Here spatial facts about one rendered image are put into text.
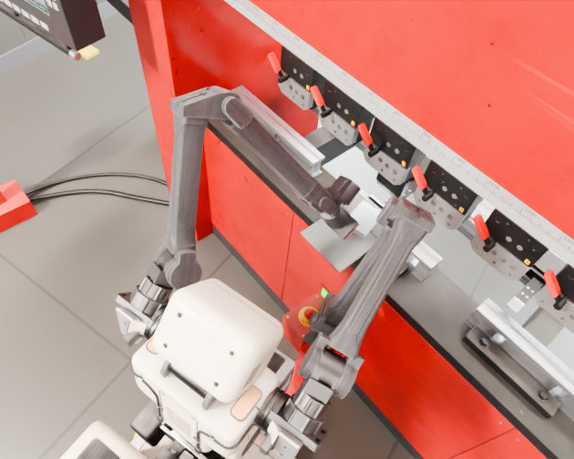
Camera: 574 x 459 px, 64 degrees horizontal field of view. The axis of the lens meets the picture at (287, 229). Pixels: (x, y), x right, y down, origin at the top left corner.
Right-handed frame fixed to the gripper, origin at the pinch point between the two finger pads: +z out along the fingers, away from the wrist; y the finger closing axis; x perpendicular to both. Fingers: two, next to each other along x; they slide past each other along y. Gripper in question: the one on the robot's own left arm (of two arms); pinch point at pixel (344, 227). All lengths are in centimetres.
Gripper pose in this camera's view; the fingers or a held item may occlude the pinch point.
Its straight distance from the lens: 144.1
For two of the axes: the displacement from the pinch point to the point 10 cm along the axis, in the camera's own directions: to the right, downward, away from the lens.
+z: 3.2, 2.4, 9.1
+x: -6.8, 7.3, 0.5
